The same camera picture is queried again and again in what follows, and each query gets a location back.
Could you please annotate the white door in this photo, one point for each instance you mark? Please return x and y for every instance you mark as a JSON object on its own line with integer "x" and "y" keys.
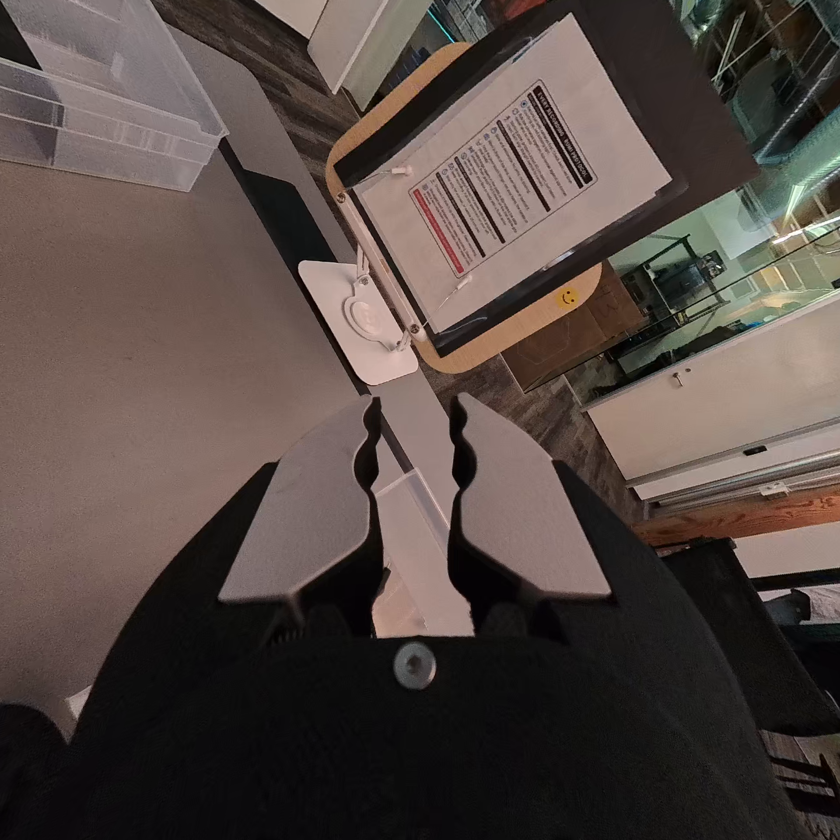
{"x": 689, "y": 420}

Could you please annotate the light wooden rounded table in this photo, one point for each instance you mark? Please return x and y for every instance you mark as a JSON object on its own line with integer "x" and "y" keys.
{"x": 499, "y": 348}

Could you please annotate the clear plastic bin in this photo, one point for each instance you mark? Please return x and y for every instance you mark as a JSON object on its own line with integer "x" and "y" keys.
{"x": 131, "y": 151}

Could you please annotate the small clear plastic tray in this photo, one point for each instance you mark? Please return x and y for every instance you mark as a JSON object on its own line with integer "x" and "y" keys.
{"x": 413, "y": 525}

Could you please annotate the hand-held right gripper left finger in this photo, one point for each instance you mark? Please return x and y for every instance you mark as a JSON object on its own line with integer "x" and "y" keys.
{"x": 302, "y": 525}

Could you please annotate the white display stand base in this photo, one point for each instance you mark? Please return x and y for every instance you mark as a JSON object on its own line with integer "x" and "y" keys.
{"x": 328, "y": 289}

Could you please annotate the black office chair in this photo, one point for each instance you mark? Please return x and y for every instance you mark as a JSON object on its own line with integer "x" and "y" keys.
{"x": 754, "y": 656}

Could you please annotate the wooden ceiling beam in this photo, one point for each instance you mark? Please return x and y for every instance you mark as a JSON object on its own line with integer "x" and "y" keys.
{"x": 754, "y": 518}

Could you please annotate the brown cardboard box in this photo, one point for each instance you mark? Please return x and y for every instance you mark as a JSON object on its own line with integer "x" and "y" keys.
{"x": 564, "y": 341}

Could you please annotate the yellow smiley sticker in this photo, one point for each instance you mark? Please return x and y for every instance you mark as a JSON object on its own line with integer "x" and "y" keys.
{"x": 568, "y": 297}

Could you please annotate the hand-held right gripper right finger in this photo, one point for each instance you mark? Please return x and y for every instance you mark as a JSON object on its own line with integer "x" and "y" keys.
{"x": 531, "y": 518}

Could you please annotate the black display board instruction sheet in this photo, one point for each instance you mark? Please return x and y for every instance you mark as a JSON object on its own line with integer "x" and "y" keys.
{"x": 590, "y": 164}

